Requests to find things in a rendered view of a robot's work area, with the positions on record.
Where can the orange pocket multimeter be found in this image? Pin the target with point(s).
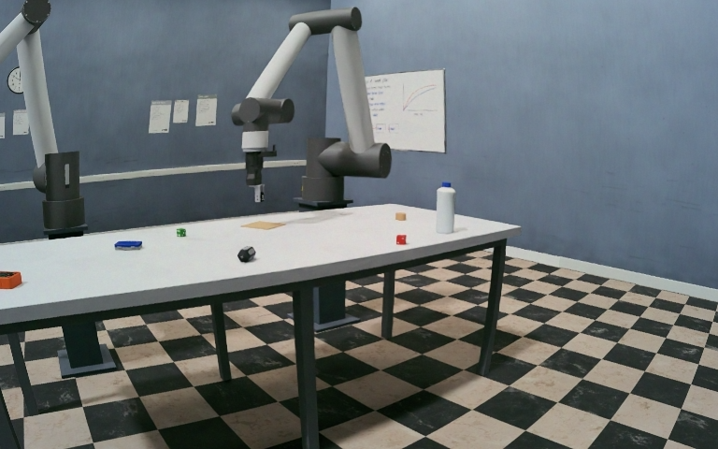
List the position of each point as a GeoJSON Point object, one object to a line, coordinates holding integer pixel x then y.
{"type": "Point", "coordinates": [10, 279]}

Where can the tan flat mat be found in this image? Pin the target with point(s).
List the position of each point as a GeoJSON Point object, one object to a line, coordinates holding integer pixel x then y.
{"type": "Point", "coordinates": [263, 225]}

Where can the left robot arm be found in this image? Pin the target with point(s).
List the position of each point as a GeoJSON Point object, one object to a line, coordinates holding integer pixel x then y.
{"type": "Point", "coordinates": [327, 158]}

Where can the white bottle with blue cap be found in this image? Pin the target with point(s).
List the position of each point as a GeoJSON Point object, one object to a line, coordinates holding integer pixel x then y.
{"type": "Point", "coordinates": [445, 209]}

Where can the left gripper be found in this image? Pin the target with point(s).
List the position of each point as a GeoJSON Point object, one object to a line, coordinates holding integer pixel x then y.
{"type": "Point", "coordinates": [254, 143]}

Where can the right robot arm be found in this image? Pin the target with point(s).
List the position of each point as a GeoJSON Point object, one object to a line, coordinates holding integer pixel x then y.
{"type": "Point", "coordinates": [58, 171]}

